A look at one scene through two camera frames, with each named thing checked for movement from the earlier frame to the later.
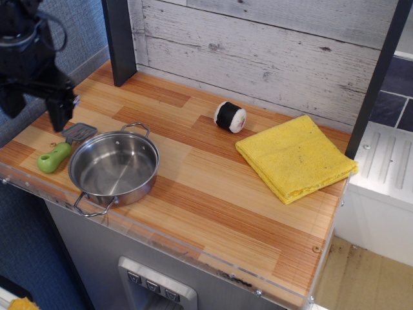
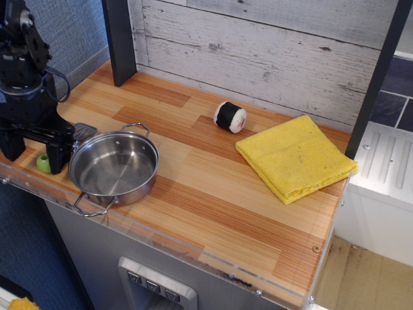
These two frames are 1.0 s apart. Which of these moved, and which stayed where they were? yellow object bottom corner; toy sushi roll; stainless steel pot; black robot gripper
Moved: black robot gripper
Stayed: toy sushi roll; stainless steel pot; yellow object bottom corner
